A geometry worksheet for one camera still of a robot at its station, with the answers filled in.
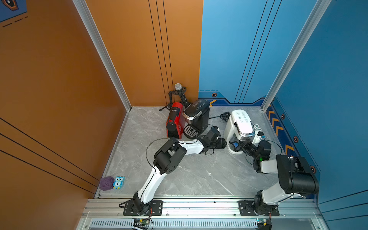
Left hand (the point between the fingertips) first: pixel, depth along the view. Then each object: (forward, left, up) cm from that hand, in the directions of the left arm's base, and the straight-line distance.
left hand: (225, 142), depth 95 cm
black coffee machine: (+8, +20, +20) cm, 30 cm away
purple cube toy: (-28, +69, +2) cm, 75 cm away
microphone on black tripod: (+30, +31, +20) cm, 47 cm away
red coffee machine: (+5, +33, +14) cm, 36 cm away
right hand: (+1, -7, +6) cm, 9 cm away
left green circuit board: (-44, +48, -5) cm, 65 cm away
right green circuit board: (-44, -12, -3) cm, 46 cm away
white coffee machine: (0, -5, +19) cm, 20 cm away
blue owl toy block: (-26, +64, -2) cm, 70 cm away
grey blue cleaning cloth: (-5, -4, +5) cm, 8 cm away
